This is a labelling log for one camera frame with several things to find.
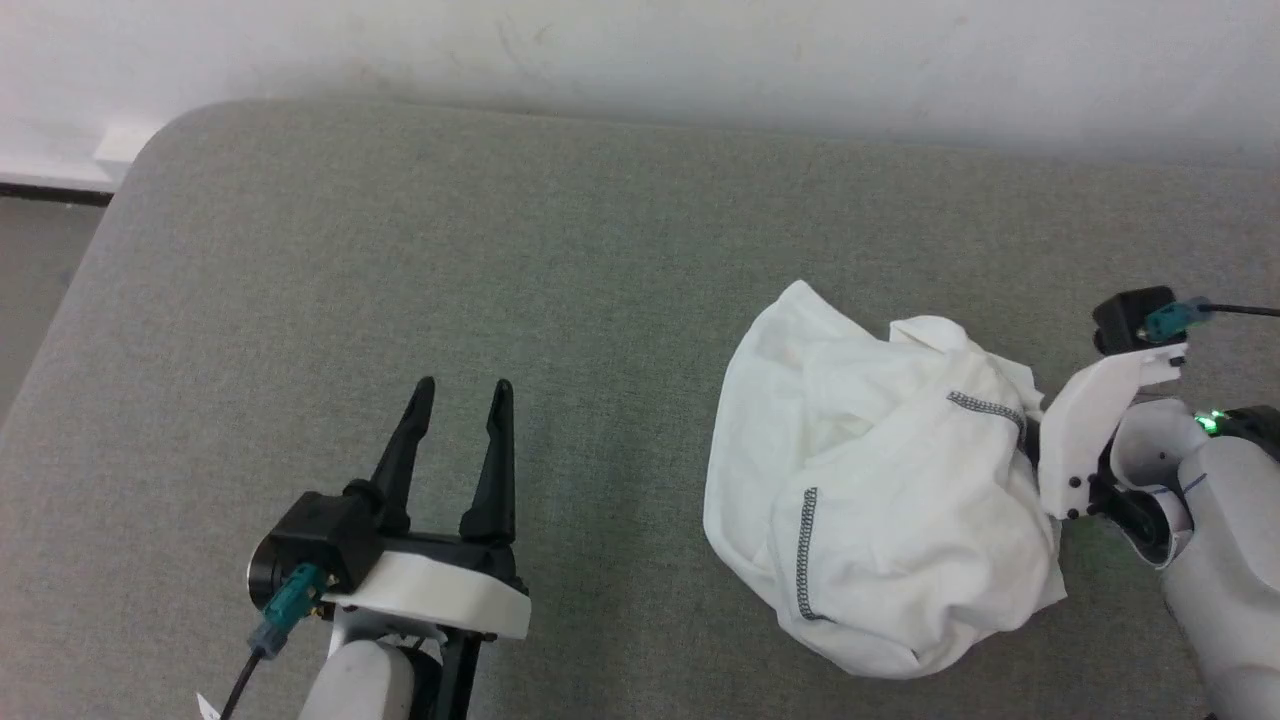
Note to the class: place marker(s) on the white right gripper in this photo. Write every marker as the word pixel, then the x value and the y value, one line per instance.
pixel 1085 430

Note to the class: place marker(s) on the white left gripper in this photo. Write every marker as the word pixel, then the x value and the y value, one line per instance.
pixel 440 590

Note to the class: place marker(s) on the white garment with grey stitching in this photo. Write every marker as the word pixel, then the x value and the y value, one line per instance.
pixel 880 500

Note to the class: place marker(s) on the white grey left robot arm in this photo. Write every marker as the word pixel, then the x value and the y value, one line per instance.
pixel 360 685

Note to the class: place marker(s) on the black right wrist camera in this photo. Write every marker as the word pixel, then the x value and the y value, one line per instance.
pixel 1125 318

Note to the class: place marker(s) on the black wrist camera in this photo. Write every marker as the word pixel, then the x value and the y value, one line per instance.
pixel 320 535
pixel 1125 318

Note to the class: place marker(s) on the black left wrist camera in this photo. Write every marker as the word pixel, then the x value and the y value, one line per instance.
pixel 320 535

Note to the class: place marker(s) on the white wall baseboard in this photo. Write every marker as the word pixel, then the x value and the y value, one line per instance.
pixel 50 160

